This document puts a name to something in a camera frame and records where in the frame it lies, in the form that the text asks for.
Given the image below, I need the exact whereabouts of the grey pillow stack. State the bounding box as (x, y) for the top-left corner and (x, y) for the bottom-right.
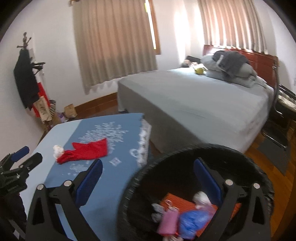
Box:
(201, 55), (267, 88)

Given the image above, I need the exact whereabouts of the pink paper piece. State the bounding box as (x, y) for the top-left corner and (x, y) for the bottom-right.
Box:
(157, 209), (179, 236)

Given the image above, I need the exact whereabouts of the left beige curtain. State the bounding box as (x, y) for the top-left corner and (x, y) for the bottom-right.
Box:
(69, 1), (158, 94)

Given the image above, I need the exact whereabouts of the right beige curtain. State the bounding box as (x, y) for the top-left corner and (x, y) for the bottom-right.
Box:
(198, 0), (268, 54)

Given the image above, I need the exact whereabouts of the red hanging bag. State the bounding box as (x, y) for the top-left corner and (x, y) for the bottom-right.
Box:
(33, 82), (52, 121)

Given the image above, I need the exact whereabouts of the grey covered bed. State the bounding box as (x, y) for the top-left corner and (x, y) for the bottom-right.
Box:
(117, 68), (273, 153)

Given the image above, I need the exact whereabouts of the dark floor mat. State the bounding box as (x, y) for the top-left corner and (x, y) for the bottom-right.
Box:
(257, 139), (290, 175)

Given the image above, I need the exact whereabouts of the beige tote bag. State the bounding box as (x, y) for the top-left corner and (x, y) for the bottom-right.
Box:
(34, 96), (52, 122)

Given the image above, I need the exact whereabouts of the grey tissue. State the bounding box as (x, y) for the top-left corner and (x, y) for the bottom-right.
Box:
(152, 203), (165, 223)

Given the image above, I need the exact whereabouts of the black bag behind bed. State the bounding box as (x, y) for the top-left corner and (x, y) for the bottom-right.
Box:
(181, 56), (201, 68)

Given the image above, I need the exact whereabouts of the white tissue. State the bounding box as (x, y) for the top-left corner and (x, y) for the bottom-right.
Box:
(53, 145), (64, 159)
(193, 191), (211, 206)

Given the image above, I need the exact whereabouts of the blue patterned table cloth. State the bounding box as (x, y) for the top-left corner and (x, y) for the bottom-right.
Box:
(21, 113), (145, 240)

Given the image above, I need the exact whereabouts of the yellow green plush toy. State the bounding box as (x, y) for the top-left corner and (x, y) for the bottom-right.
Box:
(195, 68), (207, 75)

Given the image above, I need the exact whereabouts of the red wooden headboard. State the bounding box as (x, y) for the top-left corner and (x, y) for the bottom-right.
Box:
(203, 45), (279, 87)

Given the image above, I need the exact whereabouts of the black hanging coat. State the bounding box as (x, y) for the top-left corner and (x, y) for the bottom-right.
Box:
(14, 49), (39, 110)

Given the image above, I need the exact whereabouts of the beige curtain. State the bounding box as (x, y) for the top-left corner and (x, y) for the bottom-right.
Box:
(69, 1), (158, 94)
(198, 0), (268, 54)

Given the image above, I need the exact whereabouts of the brown paper bag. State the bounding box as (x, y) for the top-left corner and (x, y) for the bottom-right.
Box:
(64, 104), (77, 119)

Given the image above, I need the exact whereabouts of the wooden coat rack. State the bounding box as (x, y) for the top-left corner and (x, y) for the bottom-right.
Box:
(17, 32), (56, 133)

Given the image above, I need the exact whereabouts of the blue plastic bag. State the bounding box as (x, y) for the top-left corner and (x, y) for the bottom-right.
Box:
(178, 209), (216, 240)

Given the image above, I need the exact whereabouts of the black trash bin with bag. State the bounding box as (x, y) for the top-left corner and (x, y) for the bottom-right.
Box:
(116, 144), (274, 240)

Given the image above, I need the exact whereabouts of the red sock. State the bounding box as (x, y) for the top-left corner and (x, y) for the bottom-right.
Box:
(57, 138), (108, 165)

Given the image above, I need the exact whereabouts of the dark grey blanket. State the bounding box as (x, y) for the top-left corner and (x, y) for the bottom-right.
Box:
(212, 50), (249, 78)

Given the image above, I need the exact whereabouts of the black office chair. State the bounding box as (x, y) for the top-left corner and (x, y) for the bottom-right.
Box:
(261, 61), (295, 150)

